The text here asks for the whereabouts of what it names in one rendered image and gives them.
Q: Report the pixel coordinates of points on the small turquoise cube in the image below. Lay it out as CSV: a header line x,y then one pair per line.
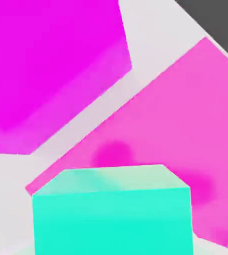
x,y
111,219

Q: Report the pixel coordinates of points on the large pink box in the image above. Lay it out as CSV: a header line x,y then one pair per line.
x,y
175,123

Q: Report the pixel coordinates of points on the large magenta box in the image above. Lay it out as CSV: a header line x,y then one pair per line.
x,y
45,69

